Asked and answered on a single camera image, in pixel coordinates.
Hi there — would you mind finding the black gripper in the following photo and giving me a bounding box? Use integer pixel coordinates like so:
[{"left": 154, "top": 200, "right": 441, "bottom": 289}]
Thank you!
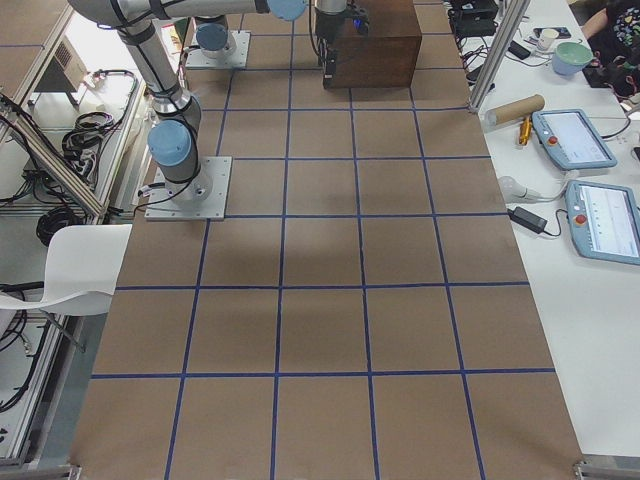
[{"left": 314, "top": 9, "right": 345, "bottom": 78}]

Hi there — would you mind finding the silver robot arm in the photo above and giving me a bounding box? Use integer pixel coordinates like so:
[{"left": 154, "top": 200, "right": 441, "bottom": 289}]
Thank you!
[
  {"left": 195, "top": 15, "right": 236, "bottom": 59},
  {"left": 70, "top": 1, "right": 369, "bottom": 203}
]

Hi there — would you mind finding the dark wooden drawer cabinet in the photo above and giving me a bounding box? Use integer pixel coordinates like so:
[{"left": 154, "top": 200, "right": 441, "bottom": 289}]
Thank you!
[{"left": 323, "top": 1, "right": 422, "bottom": 89}]

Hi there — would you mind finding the black phone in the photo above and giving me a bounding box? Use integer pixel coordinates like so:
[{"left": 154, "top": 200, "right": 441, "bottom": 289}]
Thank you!
[{"left": 508, "top": 41, "right": 531, "bottom": 60}]

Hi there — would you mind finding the yellow utility knife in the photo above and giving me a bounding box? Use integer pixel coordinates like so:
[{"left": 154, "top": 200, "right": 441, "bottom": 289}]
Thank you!
[{"left": 518, "top": 115, "right": 532, "bottom": 146}]

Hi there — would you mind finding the cardboard tube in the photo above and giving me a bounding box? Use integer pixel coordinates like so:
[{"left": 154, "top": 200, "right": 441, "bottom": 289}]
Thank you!
[{"left": 485, "top": 94, "right": 545, "bottom": 126}]

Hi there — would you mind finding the white paper cup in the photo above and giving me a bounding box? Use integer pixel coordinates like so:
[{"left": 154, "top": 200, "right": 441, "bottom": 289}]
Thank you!
[{"left": 537, "top": 28, "right": 559, "bottom": 52}]

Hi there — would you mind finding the white light bulb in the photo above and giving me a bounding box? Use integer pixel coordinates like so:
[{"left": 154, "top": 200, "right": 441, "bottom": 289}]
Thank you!
[{"left": 498, "top": 176, "right": 528, "bottom": 203}]

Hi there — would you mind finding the green bowl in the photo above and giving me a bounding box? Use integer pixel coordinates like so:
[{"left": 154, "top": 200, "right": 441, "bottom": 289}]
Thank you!
[{"left": 551, "top": 42, "right": 594, "bottom": 76}]

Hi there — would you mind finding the far teach pendant tablet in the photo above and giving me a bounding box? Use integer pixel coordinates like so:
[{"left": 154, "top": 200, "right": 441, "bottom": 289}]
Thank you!
[{"left": 532, "top": 109, "right": 617, "bottom": 171}]

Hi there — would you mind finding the teach pendant tablet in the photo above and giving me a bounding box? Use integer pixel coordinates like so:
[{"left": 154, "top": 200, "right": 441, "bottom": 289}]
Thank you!
[
  {"left": 564, "top": 180, "right": 639, "bottom": 265},
  {"left": 532, "top": 109, "right": 617, "bottom": 171}
]

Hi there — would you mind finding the black power adapter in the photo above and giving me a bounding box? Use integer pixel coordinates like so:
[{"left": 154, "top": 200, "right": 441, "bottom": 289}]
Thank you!
[{"left": 508, "top": 206, "right": 547, "bottom": 234}]

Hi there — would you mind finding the near teach pendant tablet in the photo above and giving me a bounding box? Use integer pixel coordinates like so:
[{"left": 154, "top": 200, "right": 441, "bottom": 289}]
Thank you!
[{"left": 564, "top": 180, "right": 639, "bottom": 265}]

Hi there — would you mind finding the white chair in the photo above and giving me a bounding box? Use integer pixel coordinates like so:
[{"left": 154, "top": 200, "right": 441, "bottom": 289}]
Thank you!
[{"left": 1, "top": 224, "right": 132, "bottom": 316}]

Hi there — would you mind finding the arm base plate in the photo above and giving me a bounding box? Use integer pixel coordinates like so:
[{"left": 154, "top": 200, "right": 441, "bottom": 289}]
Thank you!
[
  {"left": 144, "top": 156, "right": 233, "bottom": 221},
  {"left": 186, "top": 30, "right": 251, "bottom": 70}
]

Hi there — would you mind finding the aluminium frame post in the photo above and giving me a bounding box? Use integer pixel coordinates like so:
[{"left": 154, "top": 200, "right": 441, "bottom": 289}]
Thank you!
[{"left": 468, "top": 0, "right": 530, "bottom": 113}]

